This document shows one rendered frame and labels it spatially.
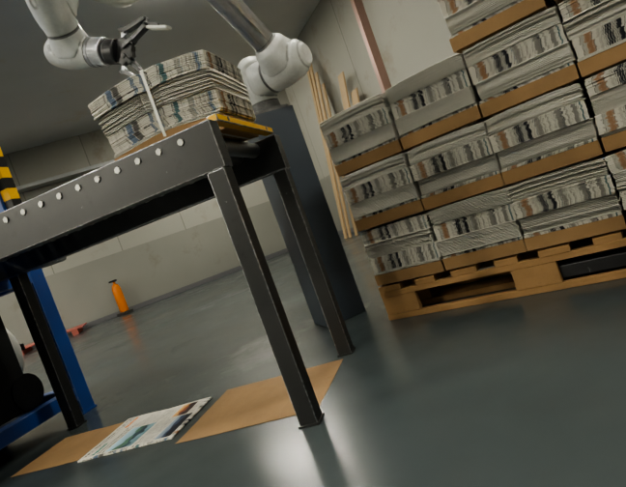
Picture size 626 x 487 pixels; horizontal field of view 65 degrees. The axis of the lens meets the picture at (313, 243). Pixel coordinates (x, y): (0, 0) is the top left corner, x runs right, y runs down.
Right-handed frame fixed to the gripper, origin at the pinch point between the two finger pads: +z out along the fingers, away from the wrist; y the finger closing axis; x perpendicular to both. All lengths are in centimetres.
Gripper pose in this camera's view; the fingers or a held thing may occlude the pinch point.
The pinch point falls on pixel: (165, 50)
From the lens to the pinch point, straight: 166.8
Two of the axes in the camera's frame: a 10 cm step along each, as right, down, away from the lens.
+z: 9.7, 0.8, -2.3
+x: -2.4, 1.5, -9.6
